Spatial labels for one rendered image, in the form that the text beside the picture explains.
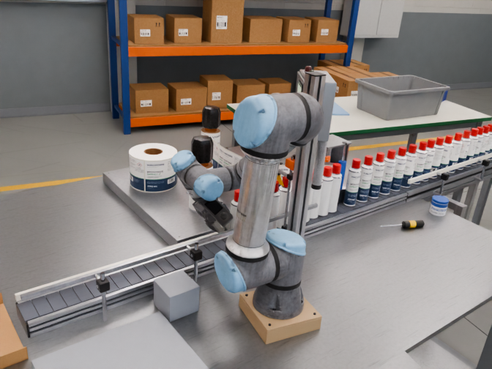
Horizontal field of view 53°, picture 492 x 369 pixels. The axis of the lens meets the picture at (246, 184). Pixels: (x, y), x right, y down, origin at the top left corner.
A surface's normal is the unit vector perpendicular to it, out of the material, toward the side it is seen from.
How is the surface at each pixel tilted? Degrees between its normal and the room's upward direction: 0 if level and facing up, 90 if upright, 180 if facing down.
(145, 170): 90
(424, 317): 0
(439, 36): 90
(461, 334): 0
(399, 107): 95
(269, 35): 90
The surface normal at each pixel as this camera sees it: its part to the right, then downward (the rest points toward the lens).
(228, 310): 0.07, -0.91
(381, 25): 0.43, 0.41
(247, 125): -0.80, 0.04
